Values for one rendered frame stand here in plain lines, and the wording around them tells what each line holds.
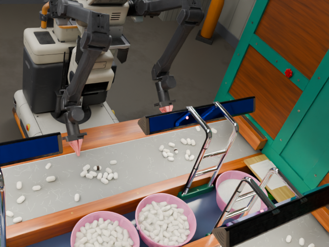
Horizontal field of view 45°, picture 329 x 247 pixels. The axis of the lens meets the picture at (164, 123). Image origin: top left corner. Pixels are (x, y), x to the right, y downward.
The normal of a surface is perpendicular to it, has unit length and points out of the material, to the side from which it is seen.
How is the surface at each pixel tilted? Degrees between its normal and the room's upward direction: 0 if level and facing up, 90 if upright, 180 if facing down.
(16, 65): 0
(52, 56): 90
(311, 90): 90
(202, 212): 0
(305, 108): 90
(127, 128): 0
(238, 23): 90
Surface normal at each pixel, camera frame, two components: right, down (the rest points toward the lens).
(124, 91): 0.25, -0.73
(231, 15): -0.84, 0.17
